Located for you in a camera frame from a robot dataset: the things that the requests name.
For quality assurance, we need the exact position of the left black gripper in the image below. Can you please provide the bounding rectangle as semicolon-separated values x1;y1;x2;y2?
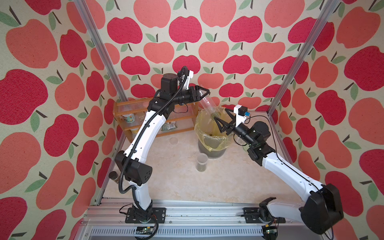
171;85;210;106

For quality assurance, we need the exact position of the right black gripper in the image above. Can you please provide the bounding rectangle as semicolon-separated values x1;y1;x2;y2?
216;109;255;150

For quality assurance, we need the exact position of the tall clear jar with beans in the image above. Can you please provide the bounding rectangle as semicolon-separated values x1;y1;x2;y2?
200;96;221;119

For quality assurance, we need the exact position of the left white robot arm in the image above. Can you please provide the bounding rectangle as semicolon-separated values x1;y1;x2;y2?
115;68;210;223

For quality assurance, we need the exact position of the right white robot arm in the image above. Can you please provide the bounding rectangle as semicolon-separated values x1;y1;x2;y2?
214;105;344;240

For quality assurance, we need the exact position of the short clear jar with beans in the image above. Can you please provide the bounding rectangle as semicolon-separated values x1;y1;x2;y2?
196;153;208;172

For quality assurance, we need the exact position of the grey bin with yellow bag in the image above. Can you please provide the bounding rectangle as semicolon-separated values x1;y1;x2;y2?
195;110;233;159

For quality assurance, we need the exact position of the green packet on shelf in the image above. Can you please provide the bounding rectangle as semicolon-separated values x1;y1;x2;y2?
161;122;177;132

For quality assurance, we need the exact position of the orange wooden shelf rack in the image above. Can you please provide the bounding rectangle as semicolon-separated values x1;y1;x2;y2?
113;98;199;142

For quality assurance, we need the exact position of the white printed cup on shelf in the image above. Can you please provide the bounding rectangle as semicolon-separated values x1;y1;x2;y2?
123;114;136;124

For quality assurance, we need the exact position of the yellow can on shelf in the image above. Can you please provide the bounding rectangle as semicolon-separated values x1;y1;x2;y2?
131;128;140;138

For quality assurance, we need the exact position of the small circuit board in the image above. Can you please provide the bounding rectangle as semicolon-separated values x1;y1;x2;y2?
136;227;154;235

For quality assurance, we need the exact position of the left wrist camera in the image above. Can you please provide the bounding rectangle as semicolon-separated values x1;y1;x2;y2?
178;66;194;90

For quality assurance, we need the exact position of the black corrugated cable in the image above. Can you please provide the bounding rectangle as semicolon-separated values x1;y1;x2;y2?
118;65;190;240

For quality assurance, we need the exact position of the left aluminium frame post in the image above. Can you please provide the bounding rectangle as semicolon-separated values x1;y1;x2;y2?
74;0;128;102

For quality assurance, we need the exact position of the aluminium frame post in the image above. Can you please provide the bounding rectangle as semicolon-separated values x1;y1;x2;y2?
267;0;341;118
74;0;128;102

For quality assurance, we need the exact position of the right aluminium frame post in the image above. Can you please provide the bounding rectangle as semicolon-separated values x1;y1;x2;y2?
267;0;341;118

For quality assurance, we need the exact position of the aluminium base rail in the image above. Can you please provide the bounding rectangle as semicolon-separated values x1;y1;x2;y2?
74;198;337;240

